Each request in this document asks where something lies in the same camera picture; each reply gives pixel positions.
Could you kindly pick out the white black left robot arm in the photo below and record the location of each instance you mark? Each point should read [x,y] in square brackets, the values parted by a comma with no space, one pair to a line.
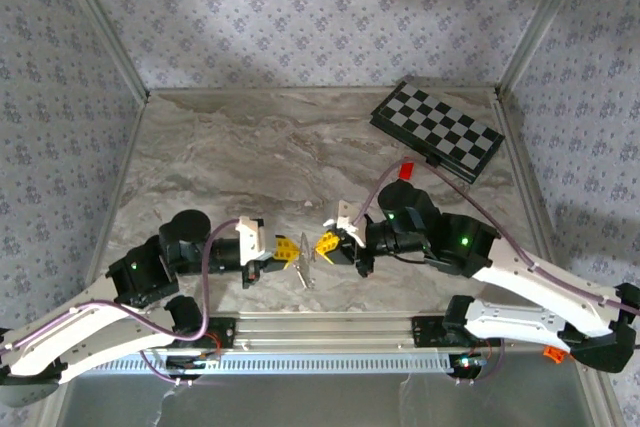
[75,342]

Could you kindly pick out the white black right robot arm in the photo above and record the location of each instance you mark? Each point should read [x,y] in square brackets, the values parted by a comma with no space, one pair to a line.
[540,292]

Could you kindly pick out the small red plastic block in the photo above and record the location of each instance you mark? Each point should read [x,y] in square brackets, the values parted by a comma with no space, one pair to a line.
[406,173]

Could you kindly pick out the folded black white chessboard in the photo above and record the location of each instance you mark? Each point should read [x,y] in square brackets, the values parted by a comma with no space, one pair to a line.
[440,122]

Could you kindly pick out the small circuit board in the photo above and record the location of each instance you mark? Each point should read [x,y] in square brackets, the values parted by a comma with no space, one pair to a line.
[472,362]
[192,362]

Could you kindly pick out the aluminium front rail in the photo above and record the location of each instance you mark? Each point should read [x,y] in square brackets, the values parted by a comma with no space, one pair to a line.
[325,329]

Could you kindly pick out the aluminium side rail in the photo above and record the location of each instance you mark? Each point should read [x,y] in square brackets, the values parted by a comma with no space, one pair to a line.
[535,197]
[112,202]

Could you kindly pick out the aluminium frame post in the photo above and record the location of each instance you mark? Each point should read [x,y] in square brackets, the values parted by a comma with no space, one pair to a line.
[107,29]
[540,22]

